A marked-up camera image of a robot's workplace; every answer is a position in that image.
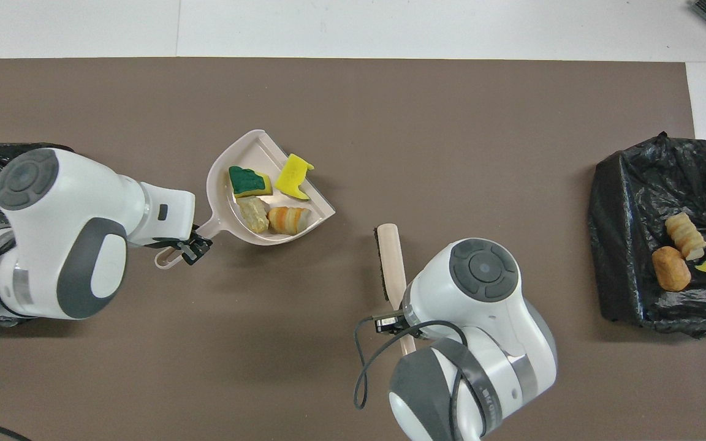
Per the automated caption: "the brown bread roll toy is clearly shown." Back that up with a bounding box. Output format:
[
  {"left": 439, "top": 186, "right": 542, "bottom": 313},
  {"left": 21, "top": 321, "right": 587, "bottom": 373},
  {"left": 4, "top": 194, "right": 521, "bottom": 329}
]
[{"left": 652, "top": 246, "right": 692, "bottom": 292}]

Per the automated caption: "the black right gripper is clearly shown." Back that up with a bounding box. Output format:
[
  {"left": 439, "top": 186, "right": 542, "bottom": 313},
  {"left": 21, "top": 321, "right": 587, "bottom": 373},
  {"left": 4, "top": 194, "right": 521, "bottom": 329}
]
[{"left": 373, "top": 310, "right": 421, "bottom": 337}]

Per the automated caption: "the pale yellow pastry toy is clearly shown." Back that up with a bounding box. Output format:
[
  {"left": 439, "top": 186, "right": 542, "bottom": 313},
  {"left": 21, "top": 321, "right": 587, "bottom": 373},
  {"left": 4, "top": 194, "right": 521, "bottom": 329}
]
[{"left": 237, "top": 196, "right": 270, "bottom": 234}]

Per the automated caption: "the brown table mat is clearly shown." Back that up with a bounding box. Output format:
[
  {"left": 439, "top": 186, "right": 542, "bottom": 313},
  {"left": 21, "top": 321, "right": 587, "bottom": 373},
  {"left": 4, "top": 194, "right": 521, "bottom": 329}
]
[{"left": 0, "top": 58, "right": 706, "bottom": 441}]

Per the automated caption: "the beige plastic dustpan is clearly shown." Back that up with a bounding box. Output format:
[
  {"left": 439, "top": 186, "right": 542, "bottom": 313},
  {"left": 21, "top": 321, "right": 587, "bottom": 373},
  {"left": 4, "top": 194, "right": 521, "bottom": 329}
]
[{"left": 154, "top": 129, "right": 336, "bottom": 270}]

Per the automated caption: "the beige brush with black bristles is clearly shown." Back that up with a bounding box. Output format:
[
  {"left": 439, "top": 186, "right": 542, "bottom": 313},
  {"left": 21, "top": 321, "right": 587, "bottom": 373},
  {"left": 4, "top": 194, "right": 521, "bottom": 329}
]
[{"left": 374, "top": 223, "right": 418, "bottom": 356}]

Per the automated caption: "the large green yellow sponge piece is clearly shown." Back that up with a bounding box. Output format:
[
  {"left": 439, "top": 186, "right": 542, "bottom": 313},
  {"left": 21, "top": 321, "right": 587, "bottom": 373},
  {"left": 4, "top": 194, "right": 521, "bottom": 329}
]
[{"left": 228, "top": 165, "right": 273, "bottom": 199}]

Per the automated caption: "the plain yellow sponge piece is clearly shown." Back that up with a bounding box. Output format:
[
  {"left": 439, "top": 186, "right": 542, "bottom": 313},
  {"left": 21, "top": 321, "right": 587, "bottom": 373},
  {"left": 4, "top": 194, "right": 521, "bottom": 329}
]
[{"left": 275, "top": 153, "right": 316, "bottom": 201}]

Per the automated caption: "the orange striped croissant toy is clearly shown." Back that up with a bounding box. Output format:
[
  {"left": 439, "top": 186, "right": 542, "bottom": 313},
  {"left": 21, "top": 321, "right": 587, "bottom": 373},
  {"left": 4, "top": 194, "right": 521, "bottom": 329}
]
[{"left": 664, "top": 212, "right": 706, "bottom": 260}]

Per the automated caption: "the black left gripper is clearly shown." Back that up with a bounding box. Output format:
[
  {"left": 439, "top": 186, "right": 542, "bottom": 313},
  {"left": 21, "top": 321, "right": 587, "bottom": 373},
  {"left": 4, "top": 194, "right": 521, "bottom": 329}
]
[{"left": 175, "top": 225, "right": 214, "bottom": 266}]

